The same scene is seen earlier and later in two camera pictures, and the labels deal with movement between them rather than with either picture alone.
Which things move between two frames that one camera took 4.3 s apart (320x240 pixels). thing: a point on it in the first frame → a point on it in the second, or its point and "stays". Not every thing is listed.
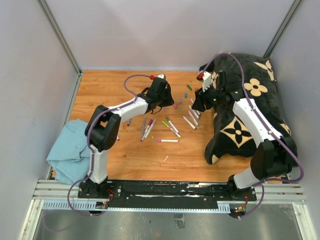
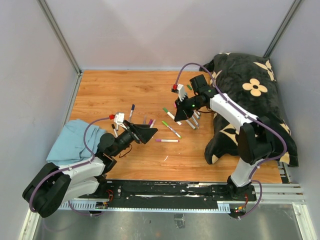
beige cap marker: (150, 129) stays
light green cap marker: (166, 125) stays
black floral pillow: (238, 77) stays
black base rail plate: (163, 194) stays
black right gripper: (198, 104) → (181, 112)
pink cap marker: (163, 140) stays
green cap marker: (169, 120) → (171, 115)
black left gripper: (170, 101) → (140, 133)
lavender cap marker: (194, 119) stays
